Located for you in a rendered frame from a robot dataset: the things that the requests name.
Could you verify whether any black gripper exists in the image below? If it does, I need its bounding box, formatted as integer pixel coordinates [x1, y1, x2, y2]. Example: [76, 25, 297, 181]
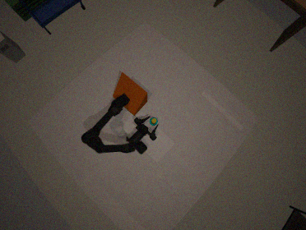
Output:
[134, 117, 159, 140]

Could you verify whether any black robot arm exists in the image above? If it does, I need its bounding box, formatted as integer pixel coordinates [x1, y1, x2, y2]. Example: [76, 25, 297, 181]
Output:
[81, 93, 149, 154]

